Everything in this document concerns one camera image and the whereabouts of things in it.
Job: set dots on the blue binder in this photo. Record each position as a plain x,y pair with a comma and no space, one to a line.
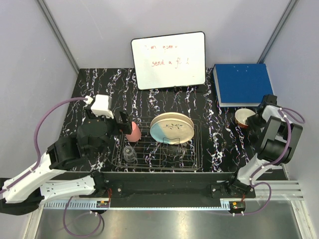
241,85

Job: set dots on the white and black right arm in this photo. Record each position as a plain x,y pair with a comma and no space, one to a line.
280,129

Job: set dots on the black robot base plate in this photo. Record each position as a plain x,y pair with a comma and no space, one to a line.
159,190

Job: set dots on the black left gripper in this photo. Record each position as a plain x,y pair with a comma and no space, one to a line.
125,127

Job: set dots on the metal wire dish rack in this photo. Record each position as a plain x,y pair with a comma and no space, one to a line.
157,156

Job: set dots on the small whiteboard with red writing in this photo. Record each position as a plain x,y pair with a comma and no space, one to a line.
176,60

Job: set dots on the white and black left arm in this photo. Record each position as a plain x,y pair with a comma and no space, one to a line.
24,194

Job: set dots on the clear drinking glass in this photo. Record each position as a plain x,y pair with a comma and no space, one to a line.
129,154

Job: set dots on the white cable duct strip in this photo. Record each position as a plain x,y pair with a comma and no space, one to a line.
77,204

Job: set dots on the blue and cream plate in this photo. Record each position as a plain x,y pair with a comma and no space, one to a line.
171,130

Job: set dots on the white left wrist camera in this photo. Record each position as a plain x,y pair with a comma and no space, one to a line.
99,106

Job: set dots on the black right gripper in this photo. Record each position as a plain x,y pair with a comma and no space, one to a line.
251,126

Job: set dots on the pink and cream plate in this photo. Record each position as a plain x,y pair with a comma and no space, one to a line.
179,116

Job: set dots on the pink plastic cup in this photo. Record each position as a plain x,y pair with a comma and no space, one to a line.
136,134

